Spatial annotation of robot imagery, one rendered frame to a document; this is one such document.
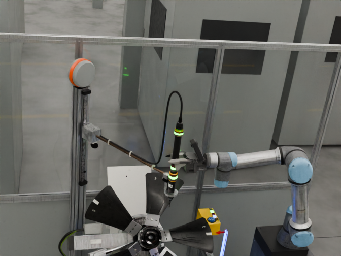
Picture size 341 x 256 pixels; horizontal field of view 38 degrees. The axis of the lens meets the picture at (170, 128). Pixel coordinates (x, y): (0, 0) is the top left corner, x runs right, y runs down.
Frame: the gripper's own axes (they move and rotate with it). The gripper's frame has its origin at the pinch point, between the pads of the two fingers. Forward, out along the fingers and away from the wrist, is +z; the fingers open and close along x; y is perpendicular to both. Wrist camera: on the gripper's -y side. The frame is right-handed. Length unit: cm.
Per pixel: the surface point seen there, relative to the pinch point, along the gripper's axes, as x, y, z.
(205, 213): 32, 59, -37
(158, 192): 13.9, 29.9, -0.2
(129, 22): 423, 44, -54
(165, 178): 1.6, 12.7, 0.3
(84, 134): 50, 12, 36
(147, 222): 6.2, 43.3, 5.9
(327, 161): 264, 167, -285
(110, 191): 10.9, 25.4, 26.4
